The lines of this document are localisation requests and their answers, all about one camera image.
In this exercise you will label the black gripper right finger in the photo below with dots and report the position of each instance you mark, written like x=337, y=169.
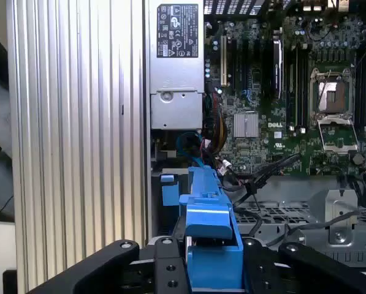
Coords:
x=262, y=269

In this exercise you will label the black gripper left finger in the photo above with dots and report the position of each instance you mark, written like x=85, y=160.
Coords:
x=167, y=269

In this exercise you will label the hard disk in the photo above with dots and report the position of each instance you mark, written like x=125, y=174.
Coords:
x=207, y=214

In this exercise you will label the grey disk bay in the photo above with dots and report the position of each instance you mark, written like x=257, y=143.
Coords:
x=156, y=199

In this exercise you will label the blue disk carrier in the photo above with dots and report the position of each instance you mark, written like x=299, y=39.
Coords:
x=169, y=196

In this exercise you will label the black RAM slot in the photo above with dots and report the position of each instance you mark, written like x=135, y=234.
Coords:
x=302, y=92
x=291, y=92
x=362, y=92

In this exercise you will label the black expansion slot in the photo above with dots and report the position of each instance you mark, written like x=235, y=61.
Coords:
x=232, y=64
x=245, y=67

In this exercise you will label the white expansion slot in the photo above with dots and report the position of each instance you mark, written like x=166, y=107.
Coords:
x=223, y=61

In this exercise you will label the grey metal PC case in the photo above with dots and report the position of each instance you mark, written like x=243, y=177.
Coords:
x=293, y=183

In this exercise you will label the silver perforated drive cage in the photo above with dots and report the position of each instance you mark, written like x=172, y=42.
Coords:
x=348, y=232

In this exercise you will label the green Dell motherboard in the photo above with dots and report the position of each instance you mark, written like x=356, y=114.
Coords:
x=262, y=147

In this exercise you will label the silver finned chipset heatsink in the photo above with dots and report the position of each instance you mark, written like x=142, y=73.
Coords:
x=245, y=125

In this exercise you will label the round coin battery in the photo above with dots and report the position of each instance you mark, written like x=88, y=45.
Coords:
x=358, y=159

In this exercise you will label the CPU socket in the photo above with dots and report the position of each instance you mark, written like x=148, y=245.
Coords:
x=334, y=98

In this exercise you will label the thin metal locking lever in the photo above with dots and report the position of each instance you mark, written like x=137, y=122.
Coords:
x=365, y=54
x=324, y=88

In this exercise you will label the silver power supply unit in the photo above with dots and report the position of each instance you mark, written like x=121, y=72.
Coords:
x=176, y=76

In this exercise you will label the metal socket cover frame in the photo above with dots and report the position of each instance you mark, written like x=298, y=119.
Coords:
x=340, y=148

